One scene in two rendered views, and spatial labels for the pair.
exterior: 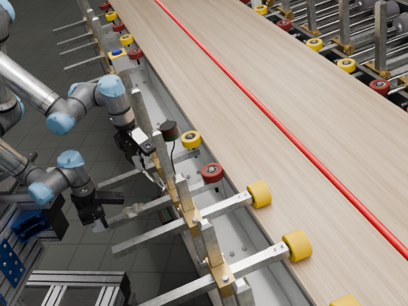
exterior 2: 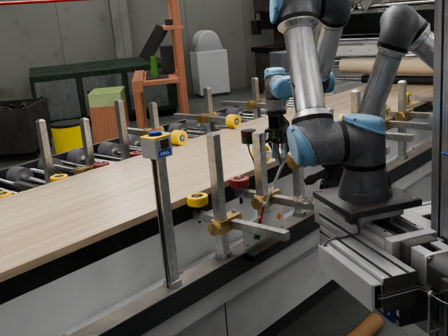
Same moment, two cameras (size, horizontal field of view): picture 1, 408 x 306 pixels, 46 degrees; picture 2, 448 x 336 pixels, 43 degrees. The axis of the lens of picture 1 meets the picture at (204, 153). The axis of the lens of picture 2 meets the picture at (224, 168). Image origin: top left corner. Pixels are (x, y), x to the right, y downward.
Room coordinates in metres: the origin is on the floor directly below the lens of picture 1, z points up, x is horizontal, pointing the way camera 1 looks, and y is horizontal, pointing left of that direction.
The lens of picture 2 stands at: (2.76, 1.78, 1.58)
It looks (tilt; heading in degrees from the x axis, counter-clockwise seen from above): 15 degrees down; 234
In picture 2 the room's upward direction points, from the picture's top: 5 degrees counter-clockwise
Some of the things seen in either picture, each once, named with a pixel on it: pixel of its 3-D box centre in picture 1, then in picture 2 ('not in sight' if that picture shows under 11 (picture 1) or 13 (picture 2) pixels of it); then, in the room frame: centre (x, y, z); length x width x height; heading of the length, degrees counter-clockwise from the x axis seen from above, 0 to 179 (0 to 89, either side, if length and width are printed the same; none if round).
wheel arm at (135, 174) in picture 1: (150, 169); (238, 225); (1.59, 0.23, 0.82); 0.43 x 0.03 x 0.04; 101
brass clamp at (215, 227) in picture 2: (159, 162); (225, 223); (1.62, 0.19, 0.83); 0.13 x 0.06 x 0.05; 11
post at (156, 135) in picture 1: (172, 182); (262, 191); (1.40, 0.14, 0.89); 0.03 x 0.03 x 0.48; 11
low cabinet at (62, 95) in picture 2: not in sight; (101, 90); (-1.38, -7.27, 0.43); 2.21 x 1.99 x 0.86; 161
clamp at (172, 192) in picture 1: (176, 193); (265, 199); (1.37, 0.13, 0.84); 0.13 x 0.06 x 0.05; 11
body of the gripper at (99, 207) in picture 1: (88, 204); (333, 179); (1.30, 0.43, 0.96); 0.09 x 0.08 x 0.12; 101
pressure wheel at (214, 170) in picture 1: (214, 180); (240, 190); (1.39, -0.01, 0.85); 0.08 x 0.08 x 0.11
